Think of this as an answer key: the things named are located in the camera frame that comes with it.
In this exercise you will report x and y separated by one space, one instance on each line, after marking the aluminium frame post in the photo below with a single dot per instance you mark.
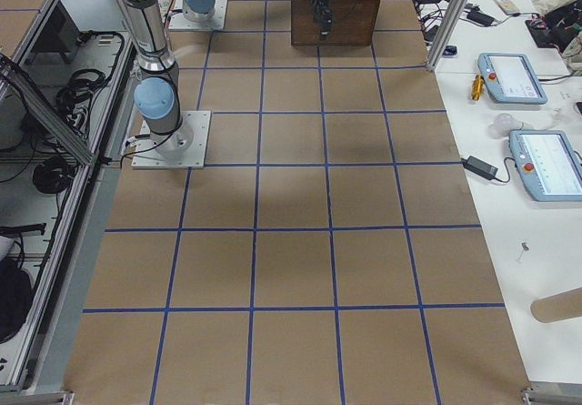
447 26

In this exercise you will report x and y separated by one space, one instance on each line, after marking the lower blue teach pendant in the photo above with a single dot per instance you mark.
547 165

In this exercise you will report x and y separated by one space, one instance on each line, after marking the white light bulb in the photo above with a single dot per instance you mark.
503 124

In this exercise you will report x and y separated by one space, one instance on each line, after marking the cardboard tube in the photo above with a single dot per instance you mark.
561 306

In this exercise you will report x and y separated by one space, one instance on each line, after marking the upper blue teach pendant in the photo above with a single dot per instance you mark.
510 79

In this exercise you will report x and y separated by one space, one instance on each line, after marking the small blue device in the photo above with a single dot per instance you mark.
450 51

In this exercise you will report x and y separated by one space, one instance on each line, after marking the dark wooden drawer cabinet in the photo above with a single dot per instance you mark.
353 23

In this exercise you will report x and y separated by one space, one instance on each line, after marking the gold metal cylinder tool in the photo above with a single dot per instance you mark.
477 88

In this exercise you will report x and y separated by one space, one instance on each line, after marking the black power adapter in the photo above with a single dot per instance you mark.
479 167

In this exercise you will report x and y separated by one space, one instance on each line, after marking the blue teach pendant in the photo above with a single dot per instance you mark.
547 165
510 79

